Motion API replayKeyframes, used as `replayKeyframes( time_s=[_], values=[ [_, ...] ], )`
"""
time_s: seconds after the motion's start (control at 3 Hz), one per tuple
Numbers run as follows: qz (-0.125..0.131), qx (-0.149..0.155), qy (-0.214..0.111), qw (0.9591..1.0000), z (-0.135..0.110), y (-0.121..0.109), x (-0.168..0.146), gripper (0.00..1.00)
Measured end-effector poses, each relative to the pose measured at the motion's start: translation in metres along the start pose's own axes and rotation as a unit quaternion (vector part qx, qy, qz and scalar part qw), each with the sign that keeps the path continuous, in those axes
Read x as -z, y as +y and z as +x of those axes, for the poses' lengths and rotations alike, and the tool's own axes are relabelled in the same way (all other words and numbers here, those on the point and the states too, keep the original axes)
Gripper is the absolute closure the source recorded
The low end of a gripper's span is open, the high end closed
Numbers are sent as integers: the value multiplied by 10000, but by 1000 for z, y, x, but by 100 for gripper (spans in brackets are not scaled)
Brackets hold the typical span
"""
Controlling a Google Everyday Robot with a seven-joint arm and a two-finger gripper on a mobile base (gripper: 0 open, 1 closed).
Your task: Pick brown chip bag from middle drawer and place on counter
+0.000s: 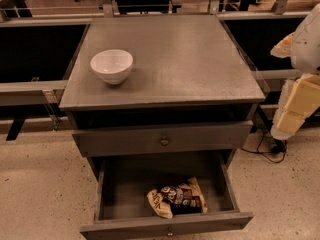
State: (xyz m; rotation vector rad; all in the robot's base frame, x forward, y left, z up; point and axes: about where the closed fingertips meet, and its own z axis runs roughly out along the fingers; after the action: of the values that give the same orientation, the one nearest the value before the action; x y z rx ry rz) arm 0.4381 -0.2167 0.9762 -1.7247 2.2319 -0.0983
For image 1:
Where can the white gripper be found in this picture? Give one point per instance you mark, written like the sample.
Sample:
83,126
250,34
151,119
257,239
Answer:
307,47

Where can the brown chip bag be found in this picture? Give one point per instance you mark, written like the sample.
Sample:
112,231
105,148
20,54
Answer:
185,198

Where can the closed top drawer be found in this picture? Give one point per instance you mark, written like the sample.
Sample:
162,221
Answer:
146,139

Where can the grey wooden drawer cabinet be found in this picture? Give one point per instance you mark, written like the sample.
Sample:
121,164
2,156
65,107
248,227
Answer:
186,70

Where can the round top drawer knob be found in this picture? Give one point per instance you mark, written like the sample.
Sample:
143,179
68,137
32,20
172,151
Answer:
164,141

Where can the open middle drawer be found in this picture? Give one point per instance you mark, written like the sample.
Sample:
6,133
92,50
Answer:
123,212

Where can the white ceramic bowl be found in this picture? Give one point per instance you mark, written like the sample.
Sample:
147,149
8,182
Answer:
113,66

